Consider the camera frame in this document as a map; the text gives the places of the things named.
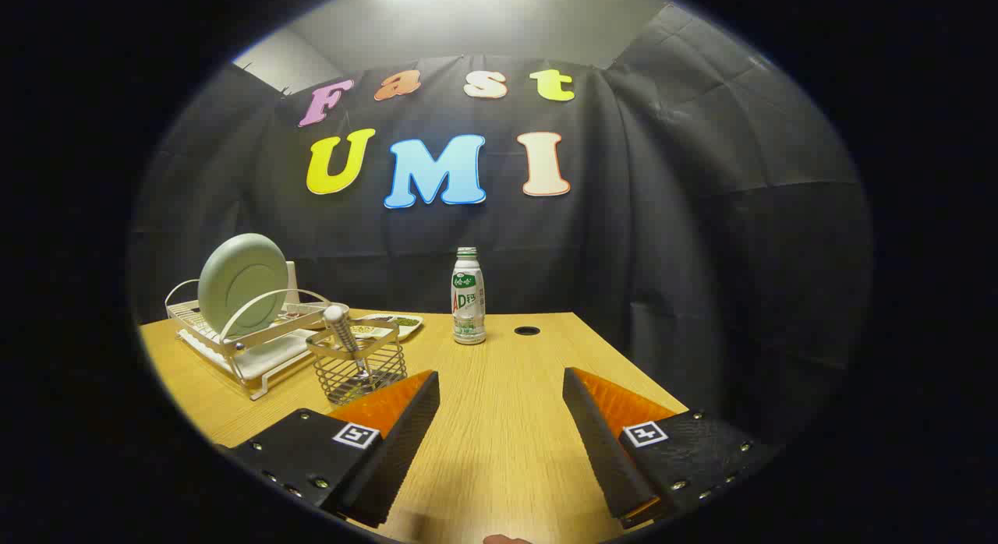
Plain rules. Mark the black backdrop cloth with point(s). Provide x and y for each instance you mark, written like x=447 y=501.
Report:
x=663 y=240

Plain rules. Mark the white divided tray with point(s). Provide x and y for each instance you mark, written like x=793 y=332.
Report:
x=390 y=326

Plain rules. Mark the pale green plate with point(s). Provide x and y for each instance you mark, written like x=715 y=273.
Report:
x=242 y=283

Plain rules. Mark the white green label bottle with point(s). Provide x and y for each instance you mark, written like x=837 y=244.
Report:
x=468 y=302

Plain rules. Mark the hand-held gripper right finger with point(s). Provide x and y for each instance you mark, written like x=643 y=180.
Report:
x=608 y=450

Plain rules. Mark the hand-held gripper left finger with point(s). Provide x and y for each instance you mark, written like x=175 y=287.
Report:
x=390 y=458

